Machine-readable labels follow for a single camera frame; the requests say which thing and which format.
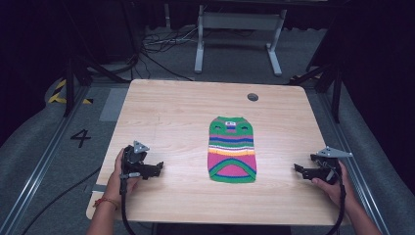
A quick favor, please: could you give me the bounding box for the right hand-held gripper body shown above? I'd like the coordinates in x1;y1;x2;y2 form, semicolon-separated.
309;145;354;186

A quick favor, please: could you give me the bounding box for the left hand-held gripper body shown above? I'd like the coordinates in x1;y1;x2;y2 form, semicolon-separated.
120;140;155;179

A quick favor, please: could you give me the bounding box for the striped knitted pet sweater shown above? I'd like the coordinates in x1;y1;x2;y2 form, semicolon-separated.
207;116;258;185

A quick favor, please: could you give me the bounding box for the person's right hand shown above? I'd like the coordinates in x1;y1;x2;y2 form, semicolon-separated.
310;161;356;211

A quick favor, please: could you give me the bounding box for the person's left hand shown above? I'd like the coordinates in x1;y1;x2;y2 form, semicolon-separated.
103;147;142;201

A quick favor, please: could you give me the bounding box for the black metal stand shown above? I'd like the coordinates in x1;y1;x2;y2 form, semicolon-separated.
288;63;345;125
63;54;132;118

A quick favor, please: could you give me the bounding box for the yellow black hazard tape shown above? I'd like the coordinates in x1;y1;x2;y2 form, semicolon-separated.
47;78;95;106

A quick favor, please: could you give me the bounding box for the metal floor rail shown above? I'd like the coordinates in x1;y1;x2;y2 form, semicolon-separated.
0;85;95;235
316;88;392;235

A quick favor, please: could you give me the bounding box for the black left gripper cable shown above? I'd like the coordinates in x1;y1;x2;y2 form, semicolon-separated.
118;172;142;235

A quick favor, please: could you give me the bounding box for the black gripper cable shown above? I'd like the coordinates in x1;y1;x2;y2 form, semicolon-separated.
323;162;348;235
118;172;142;235

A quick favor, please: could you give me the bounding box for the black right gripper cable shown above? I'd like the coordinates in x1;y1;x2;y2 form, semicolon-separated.
323;162;348;235

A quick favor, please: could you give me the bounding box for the red string bracelet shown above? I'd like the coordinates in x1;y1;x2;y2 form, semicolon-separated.
93;196;120;211

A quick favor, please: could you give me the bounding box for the black floor cable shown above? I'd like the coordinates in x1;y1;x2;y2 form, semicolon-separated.
20;165;103;235

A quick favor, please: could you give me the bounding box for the bundle of floor cables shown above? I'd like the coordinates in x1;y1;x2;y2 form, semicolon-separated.
139;24;201;82

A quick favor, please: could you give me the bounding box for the white metal table frame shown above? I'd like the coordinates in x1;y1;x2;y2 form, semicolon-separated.
193;4;289;78

